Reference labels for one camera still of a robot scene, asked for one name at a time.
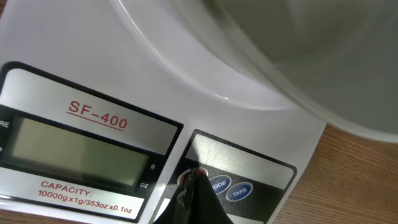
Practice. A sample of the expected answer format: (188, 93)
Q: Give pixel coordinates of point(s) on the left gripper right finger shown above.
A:
(206, 207)

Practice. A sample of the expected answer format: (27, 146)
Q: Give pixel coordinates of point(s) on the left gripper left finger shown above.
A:
(178, 210)

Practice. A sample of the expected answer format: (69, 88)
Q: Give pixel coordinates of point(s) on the white digital kitchen scale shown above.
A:
(107, 106)

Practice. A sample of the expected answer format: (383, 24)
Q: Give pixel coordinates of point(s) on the white bowl on scale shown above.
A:
(335, 58)

